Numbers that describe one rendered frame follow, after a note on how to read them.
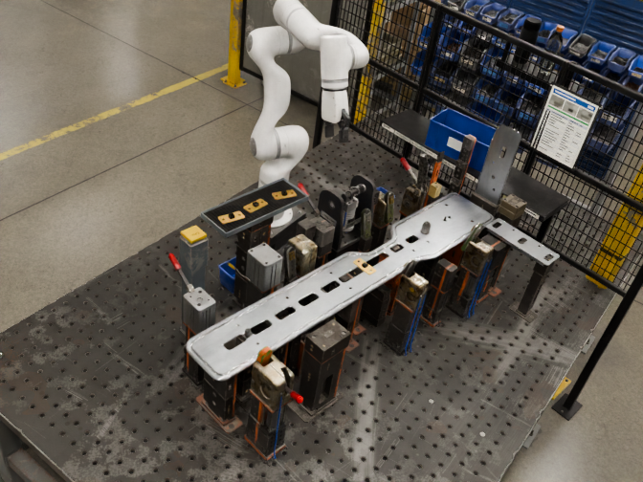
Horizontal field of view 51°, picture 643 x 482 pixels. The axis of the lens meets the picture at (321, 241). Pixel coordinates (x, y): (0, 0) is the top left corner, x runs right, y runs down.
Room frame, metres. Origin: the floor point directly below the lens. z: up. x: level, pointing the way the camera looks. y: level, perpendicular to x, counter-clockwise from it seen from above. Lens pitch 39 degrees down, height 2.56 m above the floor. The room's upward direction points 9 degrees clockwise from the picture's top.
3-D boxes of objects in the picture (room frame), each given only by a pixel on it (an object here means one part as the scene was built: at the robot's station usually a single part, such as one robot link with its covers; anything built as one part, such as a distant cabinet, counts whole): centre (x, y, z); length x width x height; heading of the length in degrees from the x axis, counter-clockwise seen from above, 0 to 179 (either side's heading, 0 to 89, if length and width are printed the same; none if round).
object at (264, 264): (1.68, 0.17, 0.90); 0.13 x 0.10 x 0.41; 50
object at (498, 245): (2.12, -0.66, 0.84); 0.11 x 0.10 x 0.28; 50
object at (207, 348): (1.81, -0.16, 1.00); 1.38 x 0.22 x 0.02; 140
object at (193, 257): (1.67, 0.41, 0.92); 0.08 x 0.08 x 0.44; 50
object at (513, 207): (2.31, -0.74, 0.88); 0.08 x 0.08 x 0.36; 50
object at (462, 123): (2.68, -0.55, 1.09); 0.30 x 0.17 x 0.13; 58
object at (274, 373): (1.26, 0.07, 0.88); 0.15 x 0.11 x 0.36; 50
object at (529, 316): (2.06, -0.85, 0.84); 0.11 x 0.06 x 0.29; 50
